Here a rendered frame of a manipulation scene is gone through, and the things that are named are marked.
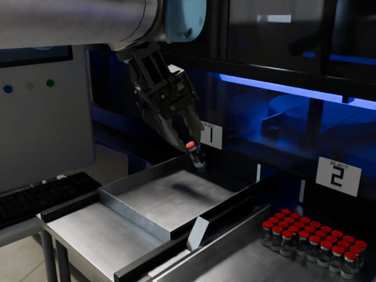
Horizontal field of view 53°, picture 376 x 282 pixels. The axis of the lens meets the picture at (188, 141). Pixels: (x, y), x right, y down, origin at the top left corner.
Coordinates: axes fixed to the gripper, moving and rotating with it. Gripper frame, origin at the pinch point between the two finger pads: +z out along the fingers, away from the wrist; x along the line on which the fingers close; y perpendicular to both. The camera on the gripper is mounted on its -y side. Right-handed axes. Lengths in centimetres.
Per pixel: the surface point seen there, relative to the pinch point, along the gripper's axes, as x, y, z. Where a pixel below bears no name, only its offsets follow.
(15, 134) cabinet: -34, -56, -4
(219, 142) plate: 10.3, -21.5, 16.2
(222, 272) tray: -7.6, 8.5, 22.1
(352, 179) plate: 23.0, 9.0, 21.8
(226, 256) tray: -5.0, 4.7, 23.3
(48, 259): -57, -70, 45
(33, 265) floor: -86, -127, 78
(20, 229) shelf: -43, -32, 12
